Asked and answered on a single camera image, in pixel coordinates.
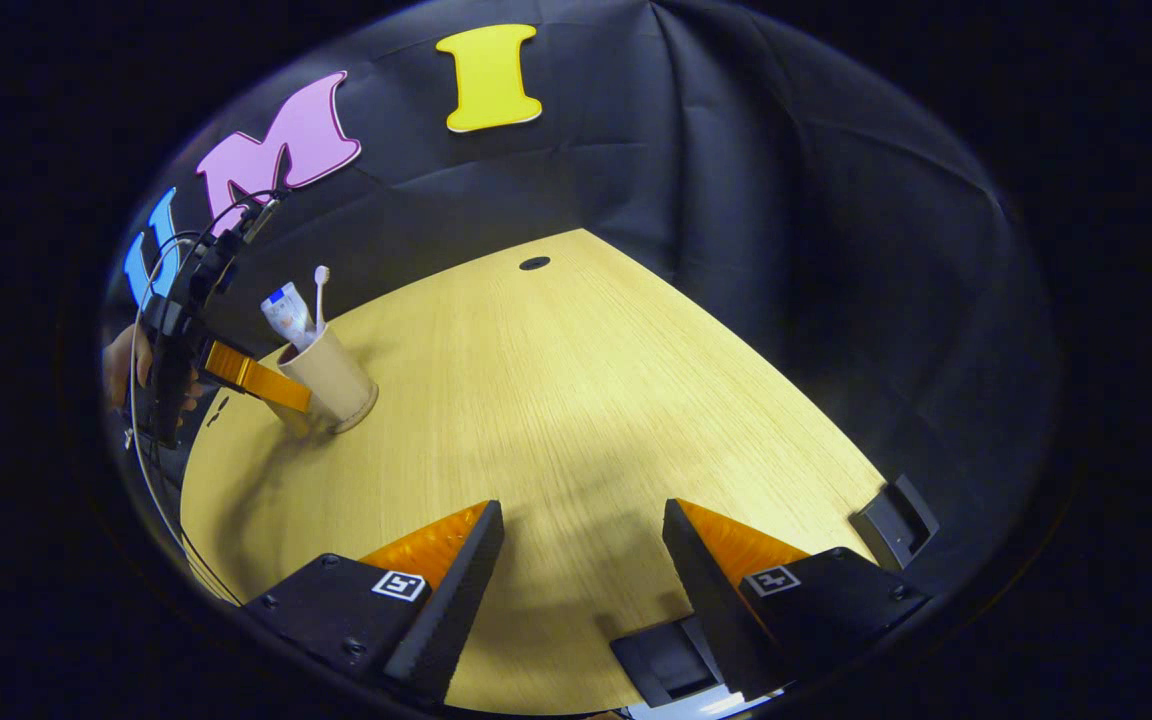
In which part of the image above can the beige cup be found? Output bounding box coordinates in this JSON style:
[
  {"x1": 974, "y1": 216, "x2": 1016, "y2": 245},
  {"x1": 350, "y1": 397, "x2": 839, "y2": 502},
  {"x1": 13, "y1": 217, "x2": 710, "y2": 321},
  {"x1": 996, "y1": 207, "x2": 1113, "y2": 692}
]
[{"x1": 276, "y1": 324, "x2": 380, "y2": 438}]

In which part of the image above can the white toothpaste tube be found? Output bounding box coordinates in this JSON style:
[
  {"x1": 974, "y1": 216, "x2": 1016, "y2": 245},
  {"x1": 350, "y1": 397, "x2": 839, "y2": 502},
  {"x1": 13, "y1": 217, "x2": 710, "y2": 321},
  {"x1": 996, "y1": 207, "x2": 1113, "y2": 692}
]
[{"x1": 260, "y1": 283, "x2": 315, "y2": 351}]

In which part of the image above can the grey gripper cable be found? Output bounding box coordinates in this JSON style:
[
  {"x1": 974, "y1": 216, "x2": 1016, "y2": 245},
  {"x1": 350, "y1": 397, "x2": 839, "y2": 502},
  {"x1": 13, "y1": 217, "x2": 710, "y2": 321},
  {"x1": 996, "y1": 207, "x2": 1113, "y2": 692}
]
[{"x1": 126, "y1": 230, "x2": 242, "y2": 606}]

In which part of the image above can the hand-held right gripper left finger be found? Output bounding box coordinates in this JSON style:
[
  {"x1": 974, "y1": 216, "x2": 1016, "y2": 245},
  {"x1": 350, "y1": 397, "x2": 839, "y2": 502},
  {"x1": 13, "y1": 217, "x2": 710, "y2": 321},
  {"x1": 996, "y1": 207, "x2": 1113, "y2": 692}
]
[{"x1": 241, "y1": 500, "x2": 505, "y2": 706}]

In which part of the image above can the black backdrop cloth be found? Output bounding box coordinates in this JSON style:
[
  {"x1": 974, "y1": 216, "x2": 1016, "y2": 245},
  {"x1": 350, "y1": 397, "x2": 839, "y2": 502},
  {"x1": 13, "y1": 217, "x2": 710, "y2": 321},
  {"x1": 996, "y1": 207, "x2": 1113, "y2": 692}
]
[{"x1": 101, "y1": 0, "x2": 1062, "y2": 601}]

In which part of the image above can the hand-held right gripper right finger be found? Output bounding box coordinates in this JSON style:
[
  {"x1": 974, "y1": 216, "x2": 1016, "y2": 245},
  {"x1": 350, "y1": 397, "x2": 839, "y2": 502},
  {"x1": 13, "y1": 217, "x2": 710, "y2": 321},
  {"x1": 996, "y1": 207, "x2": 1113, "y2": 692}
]
[{"x1": 663, "y1": 498, "x2": 932, "y2": 701}]

